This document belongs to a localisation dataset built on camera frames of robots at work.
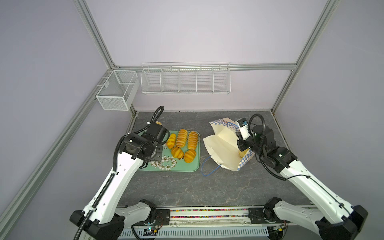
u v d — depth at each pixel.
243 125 0.62
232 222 0.74
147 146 0.44
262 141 0.52
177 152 0.93
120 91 1.06
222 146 0.96
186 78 0.98
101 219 0.36
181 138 1.00
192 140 0.99
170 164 0.92
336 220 0.39
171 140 0.99
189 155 0.91
